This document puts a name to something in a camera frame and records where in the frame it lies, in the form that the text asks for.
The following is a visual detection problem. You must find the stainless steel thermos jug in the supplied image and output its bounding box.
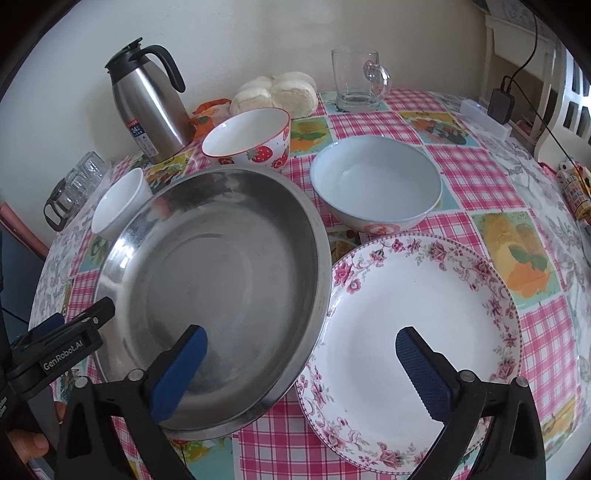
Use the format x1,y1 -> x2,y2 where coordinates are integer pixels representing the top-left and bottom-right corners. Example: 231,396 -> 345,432
104,38 -> 195,164

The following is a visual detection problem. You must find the white wooden shelf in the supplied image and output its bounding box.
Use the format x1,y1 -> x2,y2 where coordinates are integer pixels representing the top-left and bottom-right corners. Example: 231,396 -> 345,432
478,14 -> 557,139

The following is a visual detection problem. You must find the clear glass cup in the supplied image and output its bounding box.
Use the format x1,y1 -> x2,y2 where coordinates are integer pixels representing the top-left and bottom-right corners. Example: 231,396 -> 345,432
76,152 -> 110,185
65,168 -> 92,197

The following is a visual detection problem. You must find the floral cushion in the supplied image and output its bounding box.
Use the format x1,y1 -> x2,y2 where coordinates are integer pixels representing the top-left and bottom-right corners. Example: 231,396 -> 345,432
475,0 -> 548,29

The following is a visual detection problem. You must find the strawberry print bowl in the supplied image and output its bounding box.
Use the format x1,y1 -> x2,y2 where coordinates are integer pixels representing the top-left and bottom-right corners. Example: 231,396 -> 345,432
202,107 -> 291,169

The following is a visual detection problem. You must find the small white bowl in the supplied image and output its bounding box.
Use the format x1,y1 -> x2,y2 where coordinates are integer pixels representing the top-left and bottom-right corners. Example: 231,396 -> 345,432
90,167 -> 153,241

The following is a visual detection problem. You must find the white chair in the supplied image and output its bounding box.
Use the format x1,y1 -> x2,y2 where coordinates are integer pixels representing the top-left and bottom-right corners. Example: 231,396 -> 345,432
536,41 -> 591,162

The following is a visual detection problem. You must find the clear glass mug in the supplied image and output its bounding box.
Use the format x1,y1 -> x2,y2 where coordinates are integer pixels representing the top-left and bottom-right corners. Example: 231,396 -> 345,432
331,47 -> 393,113

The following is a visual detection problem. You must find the black charger cable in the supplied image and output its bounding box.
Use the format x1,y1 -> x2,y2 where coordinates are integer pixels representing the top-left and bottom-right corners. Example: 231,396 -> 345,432
501,0 -> 539,90

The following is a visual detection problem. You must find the large stainless steel plate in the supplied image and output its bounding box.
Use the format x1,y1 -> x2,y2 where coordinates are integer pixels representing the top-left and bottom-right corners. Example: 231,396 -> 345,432
92,167 -> 333,440

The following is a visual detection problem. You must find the colourful patterned box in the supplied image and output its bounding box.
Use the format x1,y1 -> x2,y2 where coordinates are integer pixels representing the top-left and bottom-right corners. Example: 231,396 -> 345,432
556,159 -> 591,221

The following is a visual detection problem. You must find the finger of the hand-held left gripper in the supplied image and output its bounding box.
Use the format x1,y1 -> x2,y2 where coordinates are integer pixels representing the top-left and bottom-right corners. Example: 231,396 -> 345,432
11,296 -> 116,400
11,313 -> 66,352

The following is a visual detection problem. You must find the glass teapot with black handle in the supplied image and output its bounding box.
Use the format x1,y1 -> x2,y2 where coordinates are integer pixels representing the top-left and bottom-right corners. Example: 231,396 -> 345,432
44,178 -> 88,232

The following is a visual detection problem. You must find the pink checkered tablecloth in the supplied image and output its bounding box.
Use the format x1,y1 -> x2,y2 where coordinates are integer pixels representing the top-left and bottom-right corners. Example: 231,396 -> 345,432
69,88 -> 583,480

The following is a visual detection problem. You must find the light blue bowl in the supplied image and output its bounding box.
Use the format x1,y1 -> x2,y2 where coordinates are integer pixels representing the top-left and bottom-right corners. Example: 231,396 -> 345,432
309,136 -> 443,232

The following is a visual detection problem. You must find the white floral rim plate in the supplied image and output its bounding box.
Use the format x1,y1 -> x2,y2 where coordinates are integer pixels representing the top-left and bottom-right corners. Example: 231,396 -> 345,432
295,233 -> 523,472

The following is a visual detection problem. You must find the black charger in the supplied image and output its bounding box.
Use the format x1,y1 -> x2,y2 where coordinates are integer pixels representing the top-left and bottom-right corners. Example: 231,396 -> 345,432
488,76 -> 515,125

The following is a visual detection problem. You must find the orange snack packet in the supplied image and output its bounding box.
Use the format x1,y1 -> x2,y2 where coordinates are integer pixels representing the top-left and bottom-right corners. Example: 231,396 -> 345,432
191,99 -> 234,139

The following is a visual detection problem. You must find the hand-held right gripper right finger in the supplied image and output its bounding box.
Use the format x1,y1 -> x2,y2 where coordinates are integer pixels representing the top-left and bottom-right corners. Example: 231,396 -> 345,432
395,327 -> 548,480

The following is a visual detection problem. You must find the white power strip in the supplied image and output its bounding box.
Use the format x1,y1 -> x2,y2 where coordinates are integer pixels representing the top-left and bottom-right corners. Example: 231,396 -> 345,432
459,98 -> 513,139

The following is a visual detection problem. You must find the person's left hand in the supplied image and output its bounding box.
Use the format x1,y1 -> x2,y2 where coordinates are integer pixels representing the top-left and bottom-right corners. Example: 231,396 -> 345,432
6,401 -> 68,464

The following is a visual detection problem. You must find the blue panel with pink edge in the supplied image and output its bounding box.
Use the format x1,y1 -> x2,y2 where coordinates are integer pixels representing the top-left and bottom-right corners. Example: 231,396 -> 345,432
0,200 -> 51,324

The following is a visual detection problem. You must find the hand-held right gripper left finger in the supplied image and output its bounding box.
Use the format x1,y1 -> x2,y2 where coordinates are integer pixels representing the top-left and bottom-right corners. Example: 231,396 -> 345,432
55,324 -> 208,480

